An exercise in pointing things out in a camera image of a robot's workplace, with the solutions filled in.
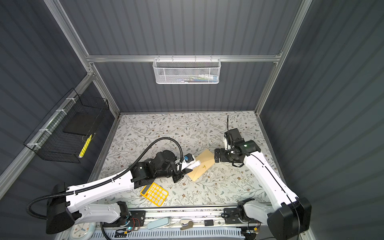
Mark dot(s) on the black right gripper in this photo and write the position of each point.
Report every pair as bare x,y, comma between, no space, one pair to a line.
222,157

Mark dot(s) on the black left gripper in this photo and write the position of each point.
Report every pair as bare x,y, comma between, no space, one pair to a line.
181,174

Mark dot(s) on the manila paper envelope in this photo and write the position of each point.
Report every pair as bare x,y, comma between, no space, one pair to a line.
207,160

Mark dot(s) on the white glue stick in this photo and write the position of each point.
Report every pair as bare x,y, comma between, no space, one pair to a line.
194,165

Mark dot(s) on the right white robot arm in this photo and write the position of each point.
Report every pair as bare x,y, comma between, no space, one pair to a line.
288,215

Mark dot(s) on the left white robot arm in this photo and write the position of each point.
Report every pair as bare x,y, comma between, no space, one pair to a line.
78,205

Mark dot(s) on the yellow calculator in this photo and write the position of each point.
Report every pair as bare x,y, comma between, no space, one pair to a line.
155,194

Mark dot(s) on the small metal latch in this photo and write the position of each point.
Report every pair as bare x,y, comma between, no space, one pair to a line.
186,224

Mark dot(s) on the light blue eraser case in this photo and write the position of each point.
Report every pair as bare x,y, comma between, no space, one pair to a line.
158,223

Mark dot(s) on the small black square block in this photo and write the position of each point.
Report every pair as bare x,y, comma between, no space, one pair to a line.
208,223

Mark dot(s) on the pens in white basket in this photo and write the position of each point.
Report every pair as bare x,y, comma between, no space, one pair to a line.
200,79

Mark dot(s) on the yellow highlighter pen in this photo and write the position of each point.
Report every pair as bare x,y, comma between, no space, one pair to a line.
85,146

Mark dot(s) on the white analog clock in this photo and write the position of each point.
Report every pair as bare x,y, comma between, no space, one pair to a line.
82,231

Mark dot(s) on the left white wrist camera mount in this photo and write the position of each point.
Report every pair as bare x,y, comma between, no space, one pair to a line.
188,162

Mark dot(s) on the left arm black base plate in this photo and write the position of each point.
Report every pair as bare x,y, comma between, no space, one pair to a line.
133,218

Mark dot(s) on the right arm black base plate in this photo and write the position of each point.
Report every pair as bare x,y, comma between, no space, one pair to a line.
237,216

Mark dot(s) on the white slotted cable duct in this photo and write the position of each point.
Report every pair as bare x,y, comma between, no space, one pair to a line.
215,233

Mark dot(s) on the white wire mesh basket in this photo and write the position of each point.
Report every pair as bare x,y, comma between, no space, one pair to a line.
168,72

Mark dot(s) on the black wire basket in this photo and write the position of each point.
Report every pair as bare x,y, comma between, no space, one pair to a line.
62,137

